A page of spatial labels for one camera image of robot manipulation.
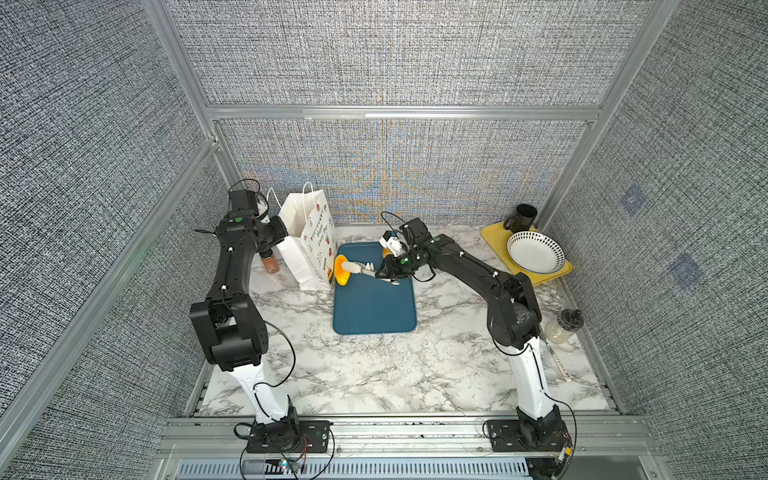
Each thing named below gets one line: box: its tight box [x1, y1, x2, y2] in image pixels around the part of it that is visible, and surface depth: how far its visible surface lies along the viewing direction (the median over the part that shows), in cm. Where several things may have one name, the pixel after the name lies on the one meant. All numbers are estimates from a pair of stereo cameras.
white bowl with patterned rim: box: [506, 231, 566, 274], surface depth 112 cm
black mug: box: [504, 204, 538, 233], surface depth 116 cm
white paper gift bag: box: [276, 189, 337, 290], surface depth 95 cm
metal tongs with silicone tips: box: [341, 262, 400, 286], surface depth 97 cm
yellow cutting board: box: [480, 222, 573, 285], surface depth 112 cm
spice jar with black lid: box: [259, 249, 279, 274], surface depth 105 cm
